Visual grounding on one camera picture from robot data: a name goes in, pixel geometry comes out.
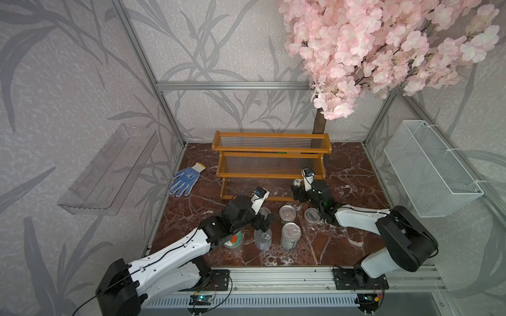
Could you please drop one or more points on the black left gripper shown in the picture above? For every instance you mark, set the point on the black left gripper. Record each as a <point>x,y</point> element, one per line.
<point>258,226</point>

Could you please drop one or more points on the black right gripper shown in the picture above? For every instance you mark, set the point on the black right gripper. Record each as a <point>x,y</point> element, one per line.
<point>301,191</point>

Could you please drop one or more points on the clear seed jar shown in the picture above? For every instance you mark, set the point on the clear seed jar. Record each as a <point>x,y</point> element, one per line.
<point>264,212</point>

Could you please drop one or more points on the clear seed jar shelf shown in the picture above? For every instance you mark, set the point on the clear seed jar shelf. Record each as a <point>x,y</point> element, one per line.
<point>312,217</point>

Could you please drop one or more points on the tin can purple label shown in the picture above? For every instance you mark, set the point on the tin can purple label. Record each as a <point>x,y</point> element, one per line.
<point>263,240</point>

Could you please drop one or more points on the silver tin can green label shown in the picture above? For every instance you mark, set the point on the silver tin can green label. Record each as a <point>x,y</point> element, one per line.
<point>287,214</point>

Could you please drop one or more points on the jar with red green lid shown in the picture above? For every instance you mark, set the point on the jar with red green lid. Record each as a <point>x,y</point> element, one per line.
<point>236,242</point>

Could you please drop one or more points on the tall can green white label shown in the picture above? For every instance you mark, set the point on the tall can green white label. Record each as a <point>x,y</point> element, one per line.
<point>290,236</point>

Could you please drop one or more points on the orange wooden three-tier shelf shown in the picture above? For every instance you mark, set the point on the orange wooden three-tier shelf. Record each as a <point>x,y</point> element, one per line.
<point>273,161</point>

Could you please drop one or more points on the jar red green label bottom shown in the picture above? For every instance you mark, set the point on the jar red green label bottom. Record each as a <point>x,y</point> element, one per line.
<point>298,182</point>

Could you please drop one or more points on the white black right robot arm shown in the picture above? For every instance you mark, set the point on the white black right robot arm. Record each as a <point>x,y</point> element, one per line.
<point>408,244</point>

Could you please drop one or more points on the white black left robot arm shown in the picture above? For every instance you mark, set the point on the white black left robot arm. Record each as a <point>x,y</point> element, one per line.
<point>126,288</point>

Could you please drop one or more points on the brown tree trunk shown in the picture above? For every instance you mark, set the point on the brown tree trunk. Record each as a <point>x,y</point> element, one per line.
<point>319,123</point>

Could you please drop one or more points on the blue white work glove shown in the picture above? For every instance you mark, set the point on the blue white work glove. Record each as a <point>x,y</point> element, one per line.
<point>185,179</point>

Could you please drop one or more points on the green circuit board left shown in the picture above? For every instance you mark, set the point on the green circuit board left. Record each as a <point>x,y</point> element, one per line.
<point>201,300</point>

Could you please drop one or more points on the pink blossom tree crown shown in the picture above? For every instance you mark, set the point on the pink blossom tree crown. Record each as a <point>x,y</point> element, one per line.
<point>349,47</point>

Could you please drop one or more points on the aluminium horizontal back bar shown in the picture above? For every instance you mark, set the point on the aluminium horizontal back bar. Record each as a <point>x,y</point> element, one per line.
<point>217,86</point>

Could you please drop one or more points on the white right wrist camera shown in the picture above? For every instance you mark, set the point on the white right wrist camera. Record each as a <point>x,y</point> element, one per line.
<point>308,178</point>

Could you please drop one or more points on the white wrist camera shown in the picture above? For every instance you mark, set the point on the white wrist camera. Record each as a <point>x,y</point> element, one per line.
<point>308,178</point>
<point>260,195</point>

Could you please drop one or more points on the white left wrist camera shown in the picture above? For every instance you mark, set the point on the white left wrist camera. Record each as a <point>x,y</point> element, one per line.
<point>260,195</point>

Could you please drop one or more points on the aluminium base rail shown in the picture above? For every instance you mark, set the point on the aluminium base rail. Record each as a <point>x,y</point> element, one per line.
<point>319,280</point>

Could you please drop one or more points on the aluminium frame post right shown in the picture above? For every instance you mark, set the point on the aluminium frame post right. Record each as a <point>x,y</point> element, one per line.
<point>380,116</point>

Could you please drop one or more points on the aluminium frame post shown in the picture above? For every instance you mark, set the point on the aluminium frame post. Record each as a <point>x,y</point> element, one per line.
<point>380,116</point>
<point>120,12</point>

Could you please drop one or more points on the circuit board right with wires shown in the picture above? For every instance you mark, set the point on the circuit board right with wires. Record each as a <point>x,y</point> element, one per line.
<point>368,304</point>

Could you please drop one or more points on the white wire mesh basket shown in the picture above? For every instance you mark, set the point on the white wire mesh basket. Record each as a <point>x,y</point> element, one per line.
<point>434,179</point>

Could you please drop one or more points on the clear acrylic wall shelf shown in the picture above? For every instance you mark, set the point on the clear acrylic wall shelf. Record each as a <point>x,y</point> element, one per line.
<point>104,185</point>

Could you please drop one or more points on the aluminium frame post left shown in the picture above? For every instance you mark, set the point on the aluminium frame post left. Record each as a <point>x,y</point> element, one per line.
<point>120,12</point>

